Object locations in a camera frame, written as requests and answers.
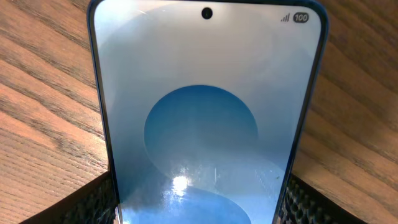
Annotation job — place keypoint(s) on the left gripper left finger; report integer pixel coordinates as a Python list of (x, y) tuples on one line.
[(94, 203)]

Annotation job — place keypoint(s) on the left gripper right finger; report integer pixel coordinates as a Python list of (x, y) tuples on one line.
[(303, 204)]

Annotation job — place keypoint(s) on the blue Galaxy smartphone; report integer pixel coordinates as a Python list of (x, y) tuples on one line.
[(203, 103)]

